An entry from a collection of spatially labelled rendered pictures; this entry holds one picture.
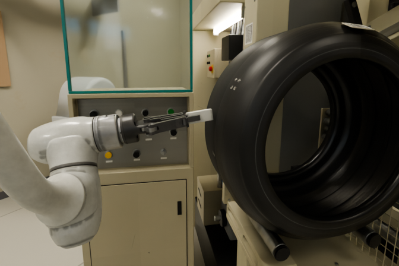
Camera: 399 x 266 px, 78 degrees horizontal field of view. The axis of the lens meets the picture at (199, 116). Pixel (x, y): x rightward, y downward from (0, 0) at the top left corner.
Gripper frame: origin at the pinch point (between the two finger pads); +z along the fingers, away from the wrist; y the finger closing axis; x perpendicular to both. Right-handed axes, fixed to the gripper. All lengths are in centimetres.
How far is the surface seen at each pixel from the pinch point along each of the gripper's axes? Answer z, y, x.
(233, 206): 10.6, 18.2, 40.3
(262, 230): 13.0, -3.9, 35.7
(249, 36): 28.5, 30.3, -21.2
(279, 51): 18.9, -9.8, -13.8
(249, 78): 11.5, -9.1, -8.6
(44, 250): -117, 125, 110
